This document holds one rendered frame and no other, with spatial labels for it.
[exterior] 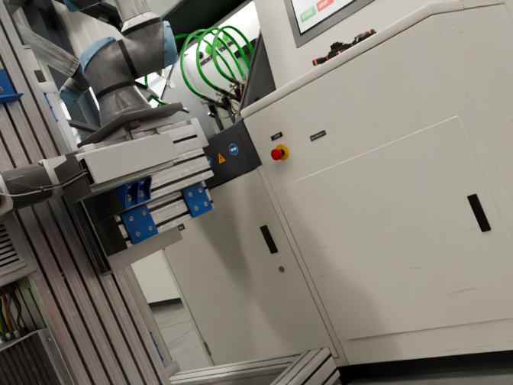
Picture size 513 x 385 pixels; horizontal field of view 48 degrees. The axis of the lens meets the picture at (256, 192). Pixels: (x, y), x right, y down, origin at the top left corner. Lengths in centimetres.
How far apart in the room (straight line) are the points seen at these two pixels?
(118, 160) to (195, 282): 107
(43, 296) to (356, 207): 89
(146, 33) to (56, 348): 84
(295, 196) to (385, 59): 52
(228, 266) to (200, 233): 17
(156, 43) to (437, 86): 75
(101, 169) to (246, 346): 117
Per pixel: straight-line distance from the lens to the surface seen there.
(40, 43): 220
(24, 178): 135
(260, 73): 204
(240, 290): 215
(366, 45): 160
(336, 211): 176
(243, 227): 201
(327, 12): 196
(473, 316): 170
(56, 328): 150
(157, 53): 162
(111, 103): 159
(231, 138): 193
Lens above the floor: 76
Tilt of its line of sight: 1 degrees down
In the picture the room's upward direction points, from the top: 24 degrees counter-clockwise
